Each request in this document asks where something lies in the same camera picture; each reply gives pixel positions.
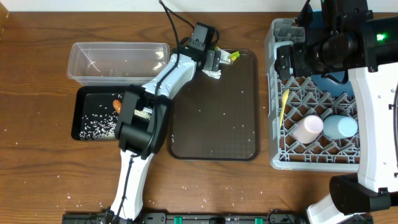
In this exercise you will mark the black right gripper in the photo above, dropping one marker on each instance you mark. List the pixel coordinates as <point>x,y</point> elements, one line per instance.
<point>285,59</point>

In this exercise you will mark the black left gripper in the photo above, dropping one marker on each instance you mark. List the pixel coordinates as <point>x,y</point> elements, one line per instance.
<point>211,60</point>

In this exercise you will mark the yellow food wrapper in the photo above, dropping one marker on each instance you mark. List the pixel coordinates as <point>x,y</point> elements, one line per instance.
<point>226,57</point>

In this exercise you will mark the large blue plate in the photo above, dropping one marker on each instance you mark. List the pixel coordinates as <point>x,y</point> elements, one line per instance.
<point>334,83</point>

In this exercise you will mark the yellow spoon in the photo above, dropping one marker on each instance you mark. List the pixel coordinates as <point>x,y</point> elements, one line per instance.
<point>284,98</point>

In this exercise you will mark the pink white cup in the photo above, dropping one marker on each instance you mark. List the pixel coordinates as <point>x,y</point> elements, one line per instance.
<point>308,129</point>

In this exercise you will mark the light blue cup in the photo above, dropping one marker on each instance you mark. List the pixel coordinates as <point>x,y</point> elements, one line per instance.
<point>340,127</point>

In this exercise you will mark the white paper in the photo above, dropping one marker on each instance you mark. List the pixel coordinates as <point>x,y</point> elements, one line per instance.
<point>213,74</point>

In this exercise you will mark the light blue rice bowl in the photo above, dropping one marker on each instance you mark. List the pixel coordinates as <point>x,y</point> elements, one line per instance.
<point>283,43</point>

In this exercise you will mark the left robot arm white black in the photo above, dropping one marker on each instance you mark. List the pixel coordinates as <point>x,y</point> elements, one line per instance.
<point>135,163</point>

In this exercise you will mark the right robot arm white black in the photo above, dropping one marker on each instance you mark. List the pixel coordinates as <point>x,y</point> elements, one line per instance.
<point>345,37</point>

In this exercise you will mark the grey dishwasher rack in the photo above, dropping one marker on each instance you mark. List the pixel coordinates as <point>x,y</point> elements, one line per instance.
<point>311,99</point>

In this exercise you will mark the brown serving tray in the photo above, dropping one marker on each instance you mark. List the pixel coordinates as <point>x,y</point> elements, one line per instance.
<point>218,119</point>

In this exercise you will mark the orange carrot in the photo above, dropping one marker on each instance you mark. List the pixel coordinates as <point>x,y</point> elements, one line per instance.
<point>117,104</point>

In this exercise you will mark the clear plastic bin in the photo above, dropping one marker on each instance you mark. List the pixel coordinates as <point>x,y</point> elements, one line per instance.
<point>116,63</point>

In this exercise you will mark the black tray bin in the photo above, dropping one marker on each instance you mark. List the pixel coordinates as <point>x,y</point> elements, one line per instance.
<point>130,114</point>

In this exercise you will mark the spilled white rice pile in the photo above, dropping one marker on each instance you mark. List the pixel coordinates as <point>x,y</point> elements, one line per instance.
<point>95,118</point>

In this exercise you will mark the black rail at table edge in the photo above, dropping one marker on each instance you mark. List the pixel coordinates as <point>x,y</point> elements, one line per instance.
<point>151,216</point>

